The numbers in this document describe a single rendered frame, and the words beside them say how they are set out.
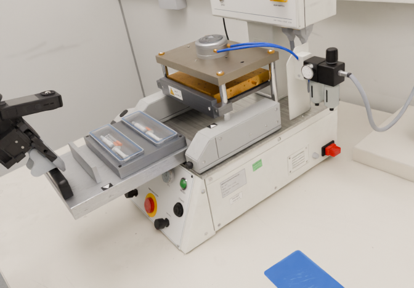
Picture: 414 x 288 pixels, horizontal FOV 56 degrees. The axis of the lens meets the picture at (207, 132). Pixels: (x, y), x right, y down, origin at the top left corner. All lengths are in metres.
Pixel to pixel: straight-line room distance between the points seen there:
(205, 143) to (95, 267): 0.39
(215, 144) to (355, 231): 0.37
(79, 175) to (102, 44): 1.65
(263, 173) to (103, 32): 1.70
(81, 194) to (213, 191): 0.28
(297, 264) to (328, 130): 0.40
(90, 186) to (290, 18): 0.57
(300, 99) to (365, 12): 0.46
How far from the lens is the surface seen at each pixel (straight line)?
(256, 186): 0.97
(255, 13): 1.01
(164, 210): 0.96
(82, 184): 0.85
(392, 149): 1.14
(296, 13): 0.92
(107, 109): 2.55
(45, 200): 1.26
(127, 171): 0.82
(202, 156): 0.82
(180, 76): 1.01
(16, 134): 0.79
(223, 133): 0.84
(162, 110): 1.06
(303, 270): 0.87
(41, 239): 1.13
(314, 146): 1.08
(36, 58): 2.32
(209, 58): 0.93
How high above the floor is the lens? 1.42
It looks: 30 degrees down
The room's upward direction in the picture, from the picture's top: 10 degrees counter-clockwise
